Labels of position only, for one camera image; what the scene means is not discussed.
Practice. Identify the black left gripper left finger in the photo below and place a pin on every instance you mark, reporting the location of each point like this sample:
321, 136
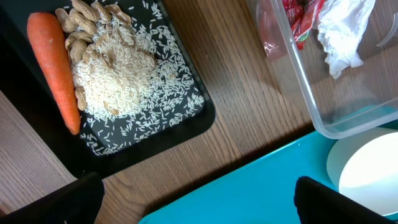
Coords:
77, 202

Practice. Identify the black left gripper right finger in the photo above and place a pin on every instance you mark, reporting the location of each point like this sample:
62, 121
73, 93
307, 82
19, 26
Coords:
318, 204

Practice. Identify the white bowl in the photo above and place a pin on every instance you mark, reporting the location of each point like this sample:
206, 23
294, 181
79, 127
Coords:
363, 167

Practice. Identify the food scraps pile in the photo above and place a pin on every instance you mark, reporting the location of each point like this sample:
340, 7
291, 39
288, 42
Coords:
131, 79

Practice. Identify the orange carrot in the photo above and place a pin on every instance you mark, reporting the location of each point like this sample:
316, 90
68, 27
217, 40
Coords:
47, 40

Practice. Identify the white tissue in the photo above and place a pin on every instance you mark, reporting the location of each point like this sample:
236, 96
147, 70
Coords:
341, 25

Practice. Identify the red snack wrapper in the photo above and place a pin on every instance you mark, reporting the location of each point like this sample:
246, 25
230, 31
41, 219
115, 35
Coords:
302, 15

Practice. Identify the black waste tray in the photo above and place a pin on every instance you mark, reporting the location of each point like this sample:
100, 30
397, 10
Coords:
29, 93

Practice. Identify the teal serving tray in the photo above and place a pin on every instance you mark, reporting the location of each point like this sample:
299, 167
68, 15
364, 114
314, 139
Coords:
259, 192

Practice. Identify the clear plastic bin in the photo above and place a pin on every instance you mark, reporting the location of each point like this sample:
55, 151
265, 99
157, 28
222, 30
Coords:
360, 99

